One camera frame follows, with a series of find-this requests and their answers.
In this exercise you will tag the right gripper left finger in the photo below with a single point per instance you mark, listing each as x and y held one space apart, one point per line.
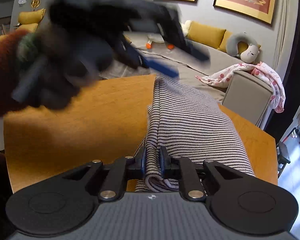
120 172

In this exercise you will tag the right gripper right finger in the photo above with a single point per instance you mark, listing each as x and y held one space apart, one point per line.
183 170

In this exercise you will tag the beige black striped garment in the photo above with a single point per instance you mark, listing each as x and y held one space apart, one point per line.
188 124

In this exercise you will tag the red sleeved left forearm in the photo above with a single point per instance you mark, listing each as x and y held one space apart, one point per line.
11 65

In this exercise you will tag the left gloved hand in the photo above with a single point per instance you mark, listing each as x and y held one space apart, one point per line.
57 61

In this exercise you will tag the yellow armchair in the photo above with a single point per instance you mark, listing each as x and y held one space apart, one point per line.
28 21

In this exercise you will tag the white goose plush toy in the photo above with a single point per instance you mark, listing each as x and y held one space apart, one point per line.
157 38

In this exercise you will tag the beige sofa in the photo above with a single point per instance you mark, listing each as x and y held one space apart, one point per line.
245 97

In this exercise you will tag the pink floral blanket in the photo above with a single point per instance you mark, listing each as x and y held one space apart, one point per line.
260 72

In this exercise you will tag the dark curtain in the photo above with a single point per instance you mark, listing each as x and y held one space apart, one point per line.
280 122

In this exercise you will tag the yellow sofa cushion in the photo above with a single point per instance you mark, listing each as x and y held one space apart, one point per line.
234 44
205 34

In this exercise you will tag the grey plush neck pillow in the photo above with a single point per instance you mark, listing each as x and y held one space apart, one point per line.
250 55

